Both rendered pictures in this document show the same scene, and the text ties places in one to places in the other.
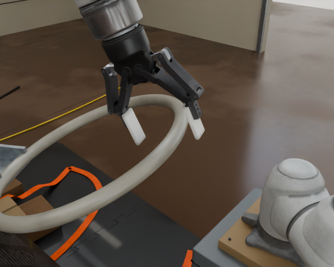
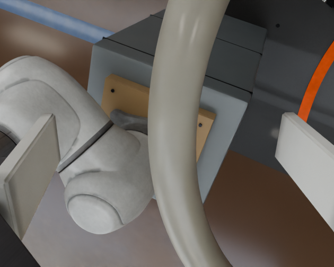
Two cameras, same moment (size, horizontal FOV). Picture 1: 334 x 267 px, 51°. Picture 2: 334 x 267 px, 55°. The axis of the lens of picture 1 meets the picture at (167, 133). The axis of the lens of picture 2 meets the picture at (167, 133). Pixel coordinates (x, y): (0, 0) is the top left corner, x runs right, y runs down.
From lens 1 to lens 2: 0.55 m
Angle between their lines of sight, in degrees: 45
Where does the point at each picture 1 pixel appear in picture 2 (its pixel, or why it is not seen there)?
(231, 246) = not seen: hidden behind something
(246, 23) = not seen: outside the picture
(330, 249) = (34, 95)
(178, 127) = (160, 188)
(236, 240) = not seen: hidden behind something
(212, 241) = (225, 120)
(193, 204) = (311, 219)
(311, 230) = (60, 118)
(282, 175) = (106, 200)
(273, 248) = (144, 123)
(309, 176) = (72, 201)
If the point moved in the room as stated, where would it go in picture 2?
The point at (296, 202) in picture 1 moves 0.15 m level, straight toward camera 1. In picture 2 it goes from (89, 162) to (78, 87)
